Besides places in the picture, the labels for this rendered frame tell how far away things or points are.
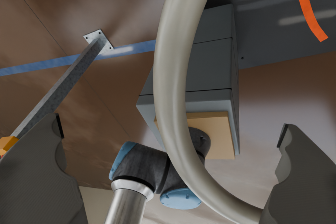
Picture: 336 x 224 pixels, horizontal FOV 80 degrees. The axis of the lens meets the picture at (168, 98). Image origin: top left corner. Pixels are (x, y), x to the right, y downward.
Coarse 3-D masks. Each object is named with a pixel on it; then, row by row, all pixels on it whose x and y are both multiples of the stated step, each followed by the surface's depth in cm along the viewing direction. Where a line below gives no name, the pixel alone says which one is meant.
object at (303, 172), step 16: (288, 128) 11; (288, 144) 10; (304, 144) 10; (288, 160) 9; (304, 160) 9; (320, 160) 9; (288, 176) 8; (304, 176) 8; (320, 176) 8; (272, 192) 7; (288, 192) 7; (304, 192) 7; (320, 192) 7; (272, 208) 7; (288, 208) 7; (304, 208) 7; (320, 208) 7
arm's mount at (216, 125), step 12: (156, 120) 85; (192, 120) 80; (204, 120) 79; (216, 120) 78; (228, 120) 77; (216, 132) 83; (228, 132) 81; (216, 144) 88; (228, 144) 87; (216, 156) 95; (228, 156) 93
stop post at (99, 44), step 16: (96, 32) 167; (96, 48) 165; (112, 48) 175; (80, 64) 149; (64, 80) 135; (48, 96) 126; (64, 96) 134; (32, 112) 119; (48, 112) 122; (16, 128) 113; (0, 144) 102
